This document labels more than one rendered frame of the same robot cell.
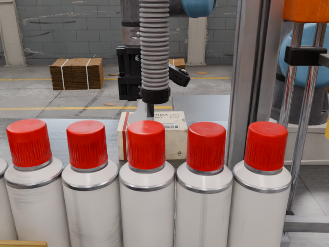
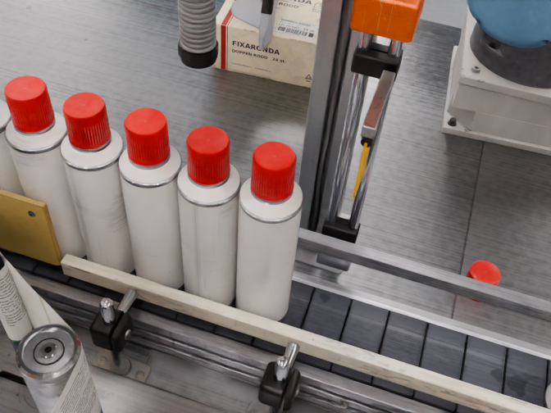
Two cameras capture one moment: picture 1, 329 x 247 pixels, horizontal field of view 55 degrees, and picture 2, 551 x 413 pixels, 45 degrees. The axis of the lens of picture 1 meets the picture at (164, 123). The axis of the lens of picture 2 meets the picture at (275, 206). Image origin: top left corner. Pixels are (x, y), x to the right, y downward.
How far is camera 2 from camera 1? 31 cm
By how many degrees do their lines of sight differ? 28
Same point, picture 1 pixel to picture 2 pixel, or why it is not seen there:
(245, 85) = (324, 61)
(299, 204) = (441, 209)
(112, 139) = not seen: hidden behind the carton
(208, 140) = (199, 157)
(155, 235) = (152, 226)
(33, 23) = not seen: outside the picture
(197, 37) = not seen: outside the picture
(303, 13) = (359, 22)
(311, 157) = (519, 137)
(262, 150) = (258, 179)
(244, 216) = (242, 233)
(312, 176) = (500, 170)
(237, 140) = (312, 124)
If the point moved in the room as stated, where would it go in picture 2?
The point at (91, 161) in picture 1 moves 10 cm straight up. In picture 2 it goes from (87, 142) to (65, 35)
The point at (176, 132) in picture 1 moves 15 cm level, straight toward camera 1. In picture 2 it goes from (307, 46) to (271, 113)
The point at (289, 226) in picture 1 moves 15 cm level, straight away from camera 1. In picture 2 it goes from (325, 249) to (418, 168)
